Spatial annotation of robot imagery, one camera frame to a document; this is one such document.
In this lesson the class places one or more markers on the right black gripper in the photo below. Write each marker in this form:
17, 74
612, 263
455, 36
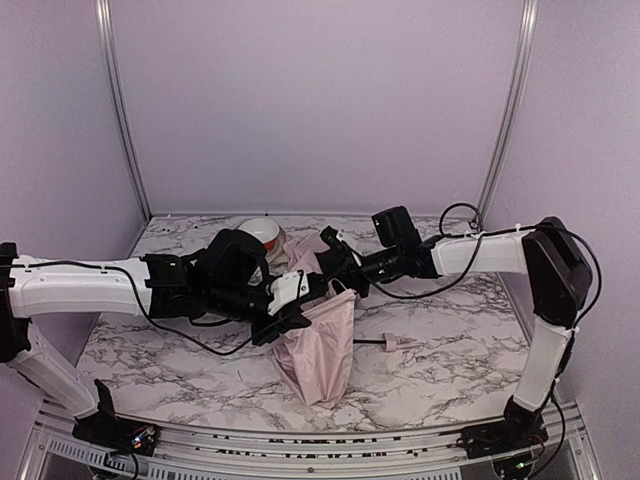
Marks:
350, 270

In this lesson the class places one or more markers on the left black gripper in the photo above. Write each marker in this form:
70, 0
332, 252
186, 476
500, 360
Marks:
282, 325

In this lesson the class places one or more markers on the pink and black umbrella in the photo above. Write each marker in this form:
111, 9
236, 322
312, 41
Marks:
316, 361

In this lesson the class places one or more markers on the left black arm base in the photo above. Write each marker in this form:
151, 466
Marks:
125, 436

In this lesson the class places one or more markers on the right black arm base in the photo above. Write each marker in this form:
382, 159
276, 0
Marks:
495, 439

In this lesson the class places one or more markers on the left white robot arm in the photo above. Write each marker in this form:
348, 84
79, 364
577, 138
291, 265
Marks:
230, 277

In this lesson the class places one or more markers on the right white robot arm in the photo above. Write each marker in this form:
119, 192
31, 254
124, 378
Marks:
564, 276

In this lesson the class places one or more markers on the grey round plate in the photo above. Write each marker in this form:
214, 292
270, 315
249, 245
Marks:
277, 250

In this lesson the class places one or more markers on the red and white bowl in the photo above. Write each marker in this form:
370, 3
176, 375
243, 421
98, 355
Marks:
263, 229

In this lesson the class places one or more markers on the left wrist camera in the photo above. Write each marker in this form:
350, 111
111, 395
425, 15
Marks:
286, 289

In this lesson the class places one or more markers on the aluminium front rail frame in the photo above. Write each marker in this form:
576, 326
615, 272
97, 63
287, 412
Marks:
191, 452

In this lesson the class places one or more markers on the right aluminium corner post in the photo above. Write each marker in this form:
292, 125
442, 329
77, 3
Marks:
515, 91

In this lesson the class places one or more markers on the aluminium corner post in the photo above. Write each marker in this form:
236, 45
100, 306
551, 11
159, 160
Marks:
515, 91
108, 45

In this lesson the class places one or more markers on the left aluminium corner post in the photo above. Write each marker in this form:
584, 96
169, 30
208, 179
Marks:
108, 45

